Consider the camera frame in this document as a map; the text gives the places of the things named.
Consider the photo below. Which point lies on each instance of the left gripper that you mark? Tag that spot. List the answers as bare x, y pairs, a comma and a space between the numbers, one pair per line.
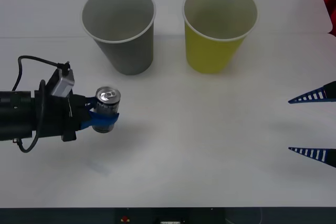
56, 119

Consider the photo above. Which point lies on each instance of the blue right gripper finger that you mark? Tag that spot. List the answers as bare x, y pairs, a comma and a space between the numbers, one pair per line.
319, 94
317, 155

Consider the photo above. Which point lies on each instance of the black drink can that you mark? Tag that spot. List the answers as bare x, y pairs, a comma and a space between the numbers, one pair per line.
106, 106

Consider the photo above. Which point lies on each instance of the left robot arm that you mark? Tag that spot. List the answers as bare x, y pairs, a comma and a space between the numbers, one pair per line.
15, 113

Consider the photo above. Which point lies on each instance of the grey plastic waste bin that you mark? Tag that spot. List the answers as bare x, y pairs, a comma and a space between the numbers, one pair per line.
126, 48

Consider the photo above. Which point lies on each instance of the yellow-green plastic waste bin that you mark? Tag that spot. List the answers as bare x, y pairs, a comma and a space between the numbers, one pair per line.
210, 53

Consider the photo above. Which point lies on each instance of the dark robot torso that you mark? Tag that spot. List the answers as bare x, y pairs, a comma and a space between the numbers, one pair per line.
168, 216

